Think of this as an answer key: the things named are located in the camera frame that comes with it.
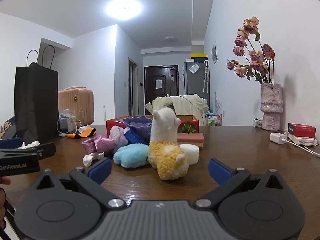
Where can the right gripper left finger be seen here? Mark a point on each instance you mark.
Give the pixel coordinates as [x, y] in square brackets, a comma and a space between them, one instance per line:
[89, 181]

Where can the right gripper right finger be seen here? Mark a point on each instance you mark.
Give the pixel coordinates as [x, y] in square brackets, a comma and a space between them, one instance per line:
[229, 181]

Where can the yellow box on refrigerator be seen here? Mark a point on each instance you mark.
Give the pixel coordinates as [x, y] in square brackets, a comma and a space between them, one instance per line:
[198, 55]

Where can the pink satin bow scrunchie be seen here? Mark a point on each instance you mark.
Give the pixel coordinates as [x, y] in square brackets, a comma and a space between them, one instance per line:
[99, 144]

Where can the dark brown entrance door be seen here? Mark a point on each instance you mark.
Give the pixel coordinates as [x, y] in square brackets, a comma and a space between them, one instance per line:
[160, 81]

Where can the blue tissue pack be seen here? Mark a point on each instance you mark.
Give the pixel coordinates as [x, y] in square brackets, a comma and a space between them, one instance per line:
[133, 137]

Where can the pink sponge block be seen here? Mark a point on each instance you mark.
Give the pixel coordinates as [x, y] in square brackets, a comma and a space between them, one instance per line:
[196, 139]

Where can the purple drawstring pouch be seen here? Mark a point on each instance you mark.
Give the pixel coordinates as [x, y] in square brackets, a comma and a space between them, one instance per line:
[140, 124]

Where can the red cigarette box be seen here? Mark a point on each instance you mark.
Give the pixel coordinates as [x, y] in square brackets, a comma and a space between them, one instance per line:
[301, 130]

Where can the pink hard suitcase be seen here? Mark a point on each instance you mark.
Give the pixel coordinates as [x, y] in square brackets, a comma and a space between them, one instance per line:
[79, 101]

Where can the white charger adapter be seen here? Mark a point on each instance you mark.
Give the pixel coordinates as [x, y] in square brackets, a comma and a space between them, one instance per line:
[278, 138]

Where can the white yellow alpaca plush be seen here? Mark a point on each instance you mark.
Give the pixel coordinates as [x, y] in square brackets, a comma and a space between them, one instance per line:
[165, 154]

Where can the red cardboard box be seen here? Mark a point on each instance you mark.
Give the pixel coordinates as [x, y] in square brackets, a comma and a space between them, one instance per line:
[189, 123]

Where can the light blue fluffy plush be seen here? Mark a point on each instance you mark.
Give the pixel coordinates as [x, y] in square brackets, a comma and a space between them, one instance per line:
[132, 156]

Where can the round ceiling lamp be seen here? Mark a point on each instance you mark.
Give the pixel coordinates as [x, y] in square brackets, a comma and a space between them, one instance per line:
[123, 10]

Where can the white box under red box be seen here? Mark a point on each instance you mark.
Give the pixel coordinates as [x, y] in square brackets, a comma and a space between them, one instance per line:
[303, 140]

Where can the white round sponge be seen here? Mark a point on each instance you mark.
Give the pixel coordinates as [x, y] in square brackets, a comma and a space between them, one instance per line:
[192, 152]

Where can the black paper shopping bag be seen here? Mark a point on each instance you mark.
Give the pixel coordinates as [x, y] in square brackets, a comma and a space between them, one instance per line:
[36, 102]

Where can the grey refrigerator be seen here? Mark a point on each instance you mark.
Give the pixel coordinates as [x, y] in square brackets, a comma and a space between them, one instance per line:
[196, 79]

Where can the white tissue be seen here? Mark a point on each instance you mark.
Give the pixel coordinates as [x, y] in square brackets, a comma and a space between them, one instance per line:
[90, 158]

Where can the pink textured vase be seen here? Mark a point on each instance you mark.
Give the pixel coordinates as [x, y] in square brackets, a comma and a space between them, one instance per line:
[271, 105]

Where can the person left hand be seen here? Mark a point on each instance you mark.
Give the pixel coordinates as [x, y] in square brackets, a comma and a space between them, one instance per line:
[4, 181]

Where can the beige jacket on chair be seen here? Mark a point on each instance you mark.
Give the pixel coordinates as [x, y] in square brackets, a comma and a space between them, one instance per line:
[182, 105]

